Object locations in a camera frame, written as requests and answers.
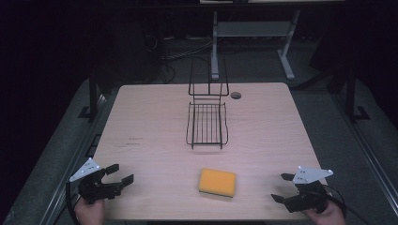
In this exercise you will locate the black metal post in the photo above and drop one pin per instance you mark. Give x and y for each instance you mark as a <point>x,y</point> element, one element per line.
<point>352,93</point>
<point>93,93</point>

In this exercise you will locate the grey metal stand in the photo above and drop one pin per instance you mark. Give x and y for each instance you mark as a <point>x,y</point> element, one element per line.
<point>250,43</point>

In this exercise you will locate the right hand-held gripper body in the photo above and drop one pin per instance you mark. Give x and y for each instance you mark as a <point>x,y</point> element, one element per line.
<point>308,190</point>

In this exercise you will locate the person's right hand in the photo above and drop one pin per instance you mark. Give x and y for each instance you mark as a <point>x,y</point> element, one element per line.
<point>327,217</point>

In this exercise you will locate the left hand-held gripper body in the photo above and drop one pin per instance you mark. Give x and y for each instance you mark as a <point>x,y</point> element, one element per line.
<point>94,187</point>

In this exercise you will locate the person's left hand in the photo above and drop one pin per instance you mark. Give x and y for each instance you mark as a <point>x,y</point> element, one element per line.
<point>90,212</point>

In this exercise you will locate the yellow sponge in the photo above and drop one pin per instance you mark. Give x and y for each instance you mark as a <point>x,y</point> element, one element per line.
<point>217,182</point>

